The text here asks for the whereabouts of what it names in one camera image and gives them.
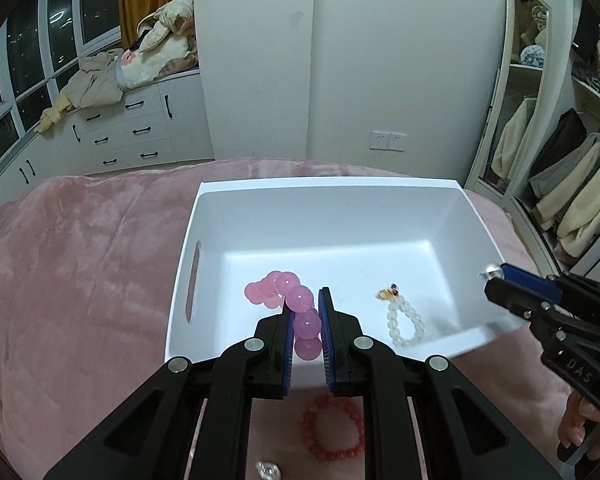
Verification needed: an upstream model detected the person's right hand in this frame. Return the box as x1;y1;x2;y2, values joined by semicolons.
557;390;600;448

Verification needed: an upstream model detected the pink bead bracelet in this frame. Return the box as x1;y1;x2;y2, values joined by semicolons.
243;270;324;362

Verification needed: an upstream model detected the white bead charm bracelet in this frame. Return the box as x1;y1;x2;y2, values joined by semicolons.
375;283;427;349

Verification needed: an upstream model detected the open wardrobe with clothes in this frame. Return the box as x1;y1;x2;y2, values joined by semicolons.
513;0;600;273

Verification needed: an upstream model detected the white framed standing mirror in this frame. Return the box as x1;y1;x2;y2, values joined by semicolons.
465;0;550;204

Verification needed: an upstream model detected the red bead bracelet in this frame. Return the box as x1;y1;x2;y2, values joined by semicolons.
301;392;366;463

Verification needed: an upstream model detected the silver pendant charm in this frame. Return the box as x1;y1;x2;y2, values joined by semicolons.
479;263;504;282

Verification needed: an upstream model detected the pink fuzzy bed blanket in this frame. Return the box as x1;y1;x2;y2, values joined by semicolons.
0;158;570;479

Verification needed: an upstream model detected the white wall switch plate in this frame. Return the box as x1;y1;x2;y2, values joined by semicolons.
368;131;407;153

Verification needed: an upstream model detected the pile of beige clothes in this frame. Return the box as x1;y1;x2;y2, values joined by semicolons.
34;0;198;133

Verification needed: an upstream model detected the white framed window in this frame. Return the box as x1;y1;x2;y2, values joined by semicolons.
0;0;121;160

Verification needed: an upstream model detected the silver ingot charm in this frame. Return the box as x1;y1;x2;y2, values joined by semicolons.
256;460;282;480

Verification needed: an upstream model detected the white drawer cabinet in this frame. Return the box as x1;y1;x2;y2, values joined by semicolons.
0;70;214;206

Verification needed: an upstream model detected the white plastic storage bin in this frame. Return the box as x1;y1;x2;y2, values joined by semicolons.
164;177;521;362

